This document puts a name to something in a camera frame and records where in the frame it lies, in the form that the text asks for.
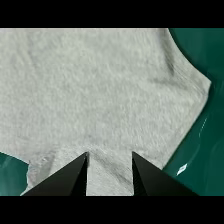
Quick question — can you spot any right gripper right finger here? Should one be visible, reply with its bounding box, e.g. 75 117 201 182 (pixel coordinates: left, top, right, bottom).
131 151 202 197

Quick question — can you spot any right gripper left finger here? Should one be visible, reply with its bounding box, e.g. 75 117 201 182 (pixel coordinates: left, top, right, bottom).
21 151 89 197

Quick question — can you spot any grey T-shirt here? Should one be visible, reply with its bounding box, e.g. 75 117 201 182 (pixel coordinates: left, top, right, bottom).
0 27 213 197

